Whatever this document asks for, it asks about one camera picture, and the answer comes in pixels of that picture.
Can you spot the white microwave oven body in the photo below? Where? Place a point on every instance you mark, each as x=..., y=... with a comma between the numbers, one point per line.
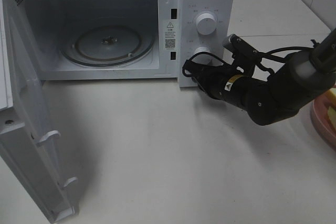
x=49, y=21

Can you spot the upper white power knob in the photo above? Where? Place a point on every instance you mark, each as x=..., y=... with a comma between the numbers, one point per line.
x=206, y=23

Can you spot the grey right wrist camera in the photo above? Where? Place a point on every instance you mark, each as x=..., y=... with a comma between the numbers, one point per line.
x=244, y=55

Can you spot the pink round plate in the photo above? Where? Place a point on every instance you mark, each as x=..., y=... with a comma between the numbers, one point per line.
x=320, y=120

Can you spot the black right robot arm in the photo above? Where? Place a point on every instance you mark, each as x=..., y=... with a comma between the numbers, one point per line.
x=270, y=86

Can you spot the white warning label sticker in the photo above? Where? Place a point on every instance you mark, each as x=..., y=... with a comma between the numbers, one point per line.
x=170, y=28

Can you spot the white microwave door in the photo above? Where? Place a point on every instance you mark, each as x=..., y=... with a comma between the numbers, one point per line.
x=29, y=142

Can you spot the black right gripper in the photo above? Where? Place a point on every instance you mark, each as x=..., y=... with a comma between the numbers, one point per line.
x=219, y=83

